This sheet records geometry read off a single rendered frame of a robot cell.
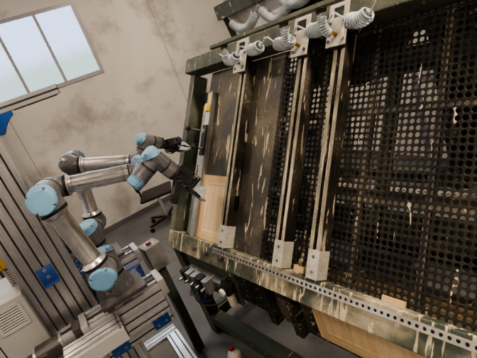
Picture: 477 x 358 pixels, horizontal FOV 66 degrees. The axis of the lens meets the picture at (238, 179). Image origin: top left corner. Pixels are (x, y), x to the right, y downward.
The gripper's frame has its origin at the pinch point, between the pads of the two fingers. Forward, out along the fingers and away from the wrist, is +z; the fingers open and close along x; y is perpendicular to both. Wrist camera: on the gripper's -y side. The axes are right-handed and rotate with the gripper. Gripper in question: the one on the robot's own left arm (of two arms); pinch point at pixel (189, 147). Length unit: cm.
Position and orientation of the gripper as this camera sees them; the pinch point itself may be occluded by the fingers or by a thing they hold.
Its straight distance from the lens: 242.0
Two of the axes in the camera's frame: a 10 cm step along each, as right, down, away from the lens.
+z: 7.7, 1.2, 6.2
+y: -6.3, 2.9, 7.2
